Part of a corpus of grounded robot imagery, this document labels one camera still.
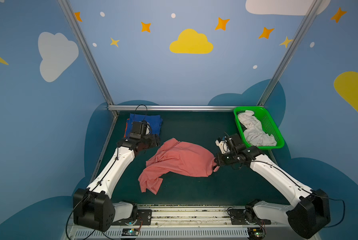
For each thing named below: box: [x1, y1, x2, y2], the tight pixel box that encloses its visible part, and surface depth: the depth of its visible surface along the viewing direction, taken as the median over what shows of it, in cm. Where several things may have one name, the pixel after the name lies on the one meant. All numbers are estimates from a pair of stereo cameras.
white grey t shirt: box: [237, 110, 277, 147], surface depth 109 cm
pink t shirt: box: [138, 138, 220, 195], surface depth 92 cm
